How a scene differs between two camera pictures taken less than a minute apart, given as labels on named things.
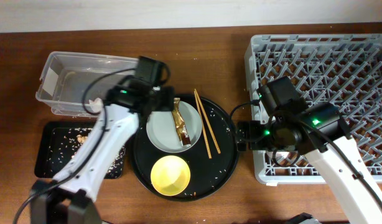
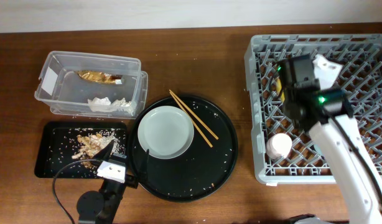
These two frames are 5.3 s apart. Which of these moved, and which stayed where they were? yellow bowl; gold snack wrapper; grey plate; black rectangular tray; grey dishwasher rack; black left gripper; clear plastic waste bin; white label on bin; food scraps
Moved: gold snack wrapper; food scraps; yellow bowl; black left gripper; grey plate
Stayed: white label on bin; grey dishwasher rack; clear plastic waste bin; black rectangular tray
